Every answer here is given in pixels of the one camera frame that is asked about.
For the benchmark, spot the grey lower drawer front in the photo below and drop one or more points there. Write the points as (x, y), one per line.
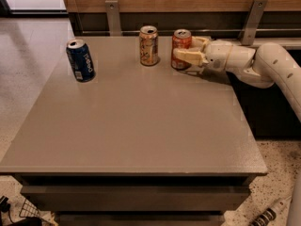
(139, 220)

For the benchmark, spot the grey upper drawer front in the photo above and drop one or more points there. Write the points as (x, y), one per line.
(136, 198)

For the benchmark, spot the red coke can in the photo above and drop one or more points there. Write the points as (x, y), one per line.
(181, 38)

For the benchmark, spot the right metal bracket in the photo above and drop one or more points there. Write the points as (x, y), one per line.
(248, 33)

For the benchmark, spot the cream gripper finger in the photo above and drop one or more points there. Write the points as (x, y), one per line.
(199, 41)
(184, 58)

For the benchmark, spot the metal bracket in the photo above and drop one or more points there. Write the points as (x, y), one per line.
(113, 17)
(248, 33)

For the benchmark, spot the orange soda can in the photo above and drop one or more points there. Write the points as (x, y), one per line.
(148, 45)

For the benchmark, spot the left metal bracket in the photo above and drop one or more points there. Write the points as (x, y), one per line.
(113, 17)

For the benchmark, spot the black wire basket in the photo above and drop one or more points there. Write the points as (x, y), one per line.
(29, 215)

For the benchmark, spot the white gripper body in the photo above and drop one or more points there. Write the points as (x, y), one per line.
(217, 56)

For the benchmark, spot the blue pepsi can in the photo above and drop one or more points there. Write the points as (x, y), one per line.
(80, 60)

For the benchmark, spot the white power strip with cable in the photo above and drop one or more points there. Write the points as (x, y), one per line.
(271, 212)

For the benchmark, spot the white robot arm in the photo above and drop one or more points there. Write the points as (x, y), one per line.
(266, 81)

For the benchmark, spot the grey drawer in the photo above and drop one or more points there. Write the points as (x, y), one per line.
(136, 198)
(139, 220)

